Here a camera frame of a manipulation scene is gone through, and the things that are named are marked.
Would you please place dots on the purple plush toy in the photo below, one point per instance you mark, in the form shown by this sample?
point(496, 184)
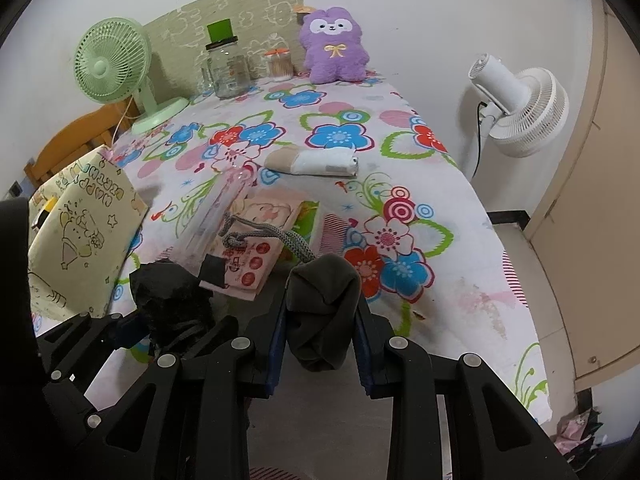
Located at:
point(331, 39)

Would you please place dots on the black soft cloth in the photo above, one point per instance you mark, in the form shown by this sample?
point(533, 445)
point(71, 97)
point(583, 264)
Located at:
point(175, 308)

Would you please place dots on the pink comb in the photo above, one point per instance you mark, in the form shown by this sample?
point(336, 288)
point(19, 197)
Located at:
point(332, 235)

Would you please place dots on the dark grey knitted sock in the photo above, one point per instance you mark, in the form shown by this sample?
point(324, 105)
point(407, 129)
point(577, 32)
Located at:
point(321, 296)

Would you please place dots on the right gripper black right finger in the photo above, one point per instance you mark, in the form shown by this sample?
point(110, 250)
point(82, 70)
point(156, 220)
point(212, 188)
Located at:
point(455, 405)

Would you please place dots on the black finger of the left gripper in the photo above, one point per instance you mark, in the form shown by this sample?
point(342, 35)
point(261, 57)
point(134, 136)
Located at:
point(73, 354)

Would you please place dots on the pink bag on floor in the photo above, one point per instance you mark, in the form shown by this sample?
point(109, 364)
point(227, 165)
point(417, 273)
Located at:
point(576, 436)

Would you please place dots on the floral tablecloth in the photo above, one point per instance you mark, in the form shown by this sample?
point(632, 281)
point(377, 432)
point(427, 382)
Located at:
point(426, 252)

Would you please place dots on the white cloth roll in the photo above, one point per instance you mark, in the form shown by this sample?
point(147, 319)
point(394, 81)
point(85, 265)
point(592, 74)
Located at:
point(326, 162)

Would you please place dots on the green desk fan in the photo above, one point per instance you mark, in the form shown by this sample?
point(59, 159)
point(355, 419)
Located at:
point(112, 63)

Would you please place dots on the beige door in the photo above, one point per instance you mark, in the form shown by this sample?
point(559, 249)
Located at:
point(585, 231)

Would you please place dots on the cream fabric storage box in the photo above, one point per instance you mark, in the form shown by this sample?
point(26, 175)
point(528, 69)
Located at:
point(83, 222)

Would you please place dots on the pink wet wipes pack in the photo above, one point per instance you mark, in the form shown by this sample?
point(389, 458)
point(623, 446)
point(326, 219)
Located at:
point(249, 243)

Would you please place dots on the clear plastic tube pack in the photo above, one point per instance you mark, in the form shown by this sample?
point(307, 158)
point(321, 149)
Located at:
point(199, 235)

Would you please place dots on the white standing fan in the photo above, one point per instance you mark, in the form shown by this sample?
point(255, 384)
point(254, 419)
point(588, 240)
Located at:
point(520, 113)

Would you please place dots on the green patterned cardboard panel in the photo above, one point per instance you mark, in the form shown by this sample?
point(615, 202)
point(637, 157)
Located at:
point(179, 39)

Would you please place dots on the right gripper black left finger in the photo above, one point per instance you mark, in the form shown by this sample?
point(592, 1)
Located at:
point(190, 420)

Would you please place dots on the glass jar with black lid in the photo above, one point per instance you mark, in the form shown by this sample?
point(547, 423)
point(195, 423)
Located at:
point(227, 68)

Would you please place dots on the cotton swab jar orange lid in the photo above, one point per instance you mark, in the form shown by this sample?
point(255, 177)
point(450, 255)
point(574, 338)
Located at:
point(280, 64)

